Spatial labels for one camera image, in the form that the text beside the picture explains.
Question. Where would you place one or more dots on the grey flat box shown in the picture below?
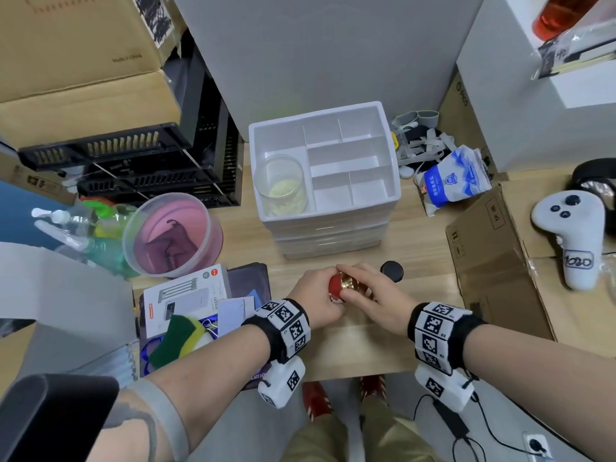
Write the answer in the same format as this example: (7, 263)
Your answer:
(62, 307)

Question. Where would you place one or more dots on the large grey cabinet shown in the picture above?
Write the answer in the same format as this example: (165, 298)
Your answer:
(327, 52)

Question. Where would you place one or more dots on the white product box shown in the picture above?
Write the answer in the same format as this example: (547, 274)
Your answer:
(187, 295)

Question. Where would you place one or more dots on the person's left hand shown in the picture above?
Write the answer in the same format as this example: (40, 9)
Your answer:
(310, 295)

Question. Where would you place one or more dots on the clear pink round container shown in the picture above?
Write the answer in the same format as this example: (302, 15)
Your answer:
(168, 235)

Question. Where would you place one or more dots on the white handheld controller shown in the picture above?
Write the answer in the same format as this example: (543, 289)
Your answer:
(572, 235)

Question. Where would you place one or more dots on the person's left forearm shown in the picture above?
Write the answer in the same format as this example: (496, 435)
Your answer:
(202, 380)

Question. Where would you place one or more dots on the open flat cardboard box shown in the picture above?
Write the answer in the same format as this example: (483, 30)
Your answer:
(500, 274)

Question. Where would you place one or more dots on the white floor socket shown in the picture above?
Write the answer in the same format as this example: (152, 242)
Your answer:
(536, 446)

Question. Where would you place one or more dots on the khaki trousers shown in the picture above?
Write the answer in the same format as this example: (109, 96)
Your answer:
(365, 435)

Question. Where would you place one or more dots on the black padded headset part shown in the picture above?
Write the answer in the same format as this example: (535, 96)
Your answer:
(53, 418)

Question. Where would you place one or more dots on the green and yellow sponge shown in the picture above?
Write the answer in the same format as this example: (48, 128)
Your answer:
(175, 339)

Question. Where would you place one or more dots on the clear spray bottle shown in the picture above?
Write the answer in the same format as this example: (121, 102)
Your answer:
(91, 250)

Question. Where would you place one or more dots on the small red jar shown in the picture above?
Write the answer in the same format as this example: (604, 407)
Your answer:
(337, 288)

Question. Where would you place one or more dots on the person's left fingers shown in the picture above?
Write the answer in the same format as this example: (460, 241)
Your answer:
(321, 276)

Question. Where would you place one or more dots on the dark tablet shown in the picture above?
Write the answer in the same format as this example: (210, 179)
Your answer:
(250, 283)

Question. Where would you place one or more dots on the clear bag with papers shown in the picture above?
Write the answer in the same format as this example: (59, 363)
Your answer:
(572, 50)

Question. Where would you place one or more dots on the black round lid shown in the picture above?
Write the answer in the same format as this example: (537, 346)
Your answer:
(392, 271)

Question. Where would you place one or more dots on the person's right hand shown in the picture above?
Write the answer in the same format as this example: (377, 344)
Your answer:
(387, 303)

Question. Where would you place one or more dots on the person's right fingers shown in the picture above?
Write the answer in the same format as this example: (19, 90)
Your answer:
(358, 279)

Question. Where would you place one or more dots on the large brown cardboard box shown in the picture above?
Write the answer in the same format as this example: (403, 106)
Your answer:
(82, 67)

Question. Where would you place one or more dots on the black plastic crates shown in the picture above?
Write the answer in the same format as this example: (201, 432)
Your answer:
(144, 168)

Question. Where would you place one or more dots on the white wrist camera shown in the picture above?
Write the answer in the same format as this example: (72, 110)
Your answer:
(281, 382)
(442, 387)

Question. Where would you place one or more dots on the red transparent bottle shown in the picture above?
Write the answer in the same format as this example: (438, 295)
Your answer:
(558, 16)

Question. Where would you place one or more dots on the black headset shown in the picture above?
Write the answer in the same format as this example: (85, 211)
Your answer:
(594, 180)

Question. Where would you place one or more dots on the black marker wristband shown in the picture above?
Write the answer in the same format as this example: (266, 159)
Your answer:
(284, 324)
(440, 331)

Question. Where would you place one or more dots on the red shoe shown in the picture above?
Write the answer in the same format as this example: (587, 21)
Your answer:
(374, 388)
(316, 401)

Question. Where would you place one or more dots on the green pump bottle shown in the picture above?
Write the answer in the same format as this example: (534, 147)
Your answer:
(103, 221)

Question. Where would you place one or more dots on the person's right forearm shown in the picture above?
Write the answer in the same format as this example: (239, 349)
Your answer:
(539, 380)

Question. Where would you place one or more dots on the white and blue bag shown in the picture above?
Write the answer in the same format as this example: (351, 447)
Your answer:
(452, 180)

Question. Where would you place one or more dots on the white drawer organizer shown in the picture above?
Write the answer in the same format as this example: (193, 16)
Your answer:
(332, 187)

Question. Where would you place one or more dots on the clear jar with yellow powder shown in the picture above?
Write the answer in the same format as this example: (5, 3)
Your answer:
(280, 187)

